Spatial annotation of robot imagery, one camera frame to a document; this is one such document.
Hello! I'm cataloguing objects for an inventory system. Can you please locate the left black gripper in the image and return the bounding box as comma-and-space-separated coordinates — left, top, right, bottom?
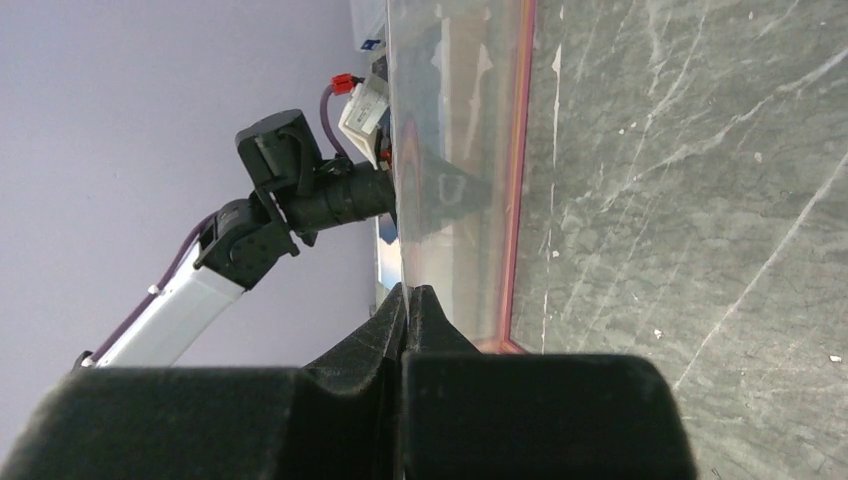
371, 56, 393, 170

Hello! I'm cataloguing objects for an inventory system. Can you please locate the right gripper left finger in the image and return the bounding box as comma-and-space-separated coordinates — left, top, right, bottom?
1, 287, 406, 479

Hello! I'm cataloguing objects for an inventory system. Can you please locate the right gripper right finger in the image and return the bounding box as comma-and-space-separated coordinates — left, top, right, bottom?
401, 286, 697, 479

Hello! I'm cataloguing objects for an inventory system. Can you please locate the clear acrylic glass sheet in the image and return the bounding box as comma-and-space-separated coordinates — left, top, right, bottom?
387, 1, 536, 352

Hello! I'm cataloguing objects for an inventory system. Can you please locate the pink wooden picture frame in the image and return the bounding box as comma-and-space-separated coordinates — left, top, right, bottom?
441, 1, 536, 353

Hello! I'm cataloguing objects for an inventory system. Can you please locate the blue sky ocean photo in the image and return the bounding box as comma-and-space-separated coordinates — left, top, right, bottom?
375, 214, 402, 290

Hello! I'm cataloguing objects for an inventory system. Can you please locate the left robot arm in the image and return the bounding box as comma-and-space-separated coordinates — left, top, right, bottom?
75, 70, 396, 369

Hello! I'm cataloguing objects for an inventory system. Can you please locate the clear plastic organizer box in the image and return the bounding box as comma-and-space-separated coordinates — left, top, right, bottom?
349, 0, 388, 52

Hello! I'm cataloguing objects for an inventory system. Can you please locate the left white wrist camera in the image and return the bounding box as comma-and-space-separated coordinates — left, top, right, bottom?
330, 73, 383, 170

